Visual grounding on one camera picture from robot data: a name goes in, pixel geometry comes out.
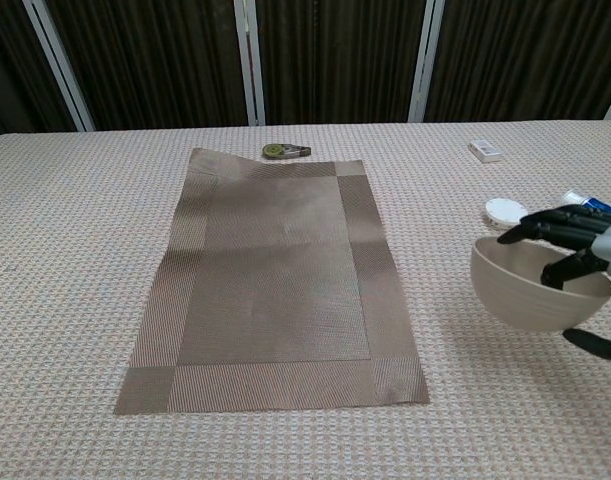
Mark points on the green correction tape dispenser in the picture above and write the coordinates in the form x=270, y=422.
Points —
x=280, y=151

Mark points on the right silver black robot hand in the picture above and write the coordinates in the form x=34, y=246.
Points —
x=560, y=225

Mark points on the blue white toothpaste tube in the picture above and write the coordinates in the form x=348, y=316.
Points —
x=597, y=204

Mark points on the beige pink bowl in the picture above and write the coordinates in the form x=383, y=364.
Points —
x=515, y=300

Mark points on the white round lid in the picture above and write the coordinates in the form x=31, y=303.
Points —
x=502, y=210

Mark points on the brown woven placemat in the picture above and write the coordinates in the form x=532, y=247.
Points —
x=275, y=280

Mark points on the beige woven tablecloth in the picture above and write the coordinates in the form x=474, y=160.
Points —
x=60, y=250

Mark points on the small white box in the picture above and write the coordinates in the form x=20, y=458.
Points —
x=485, y=150

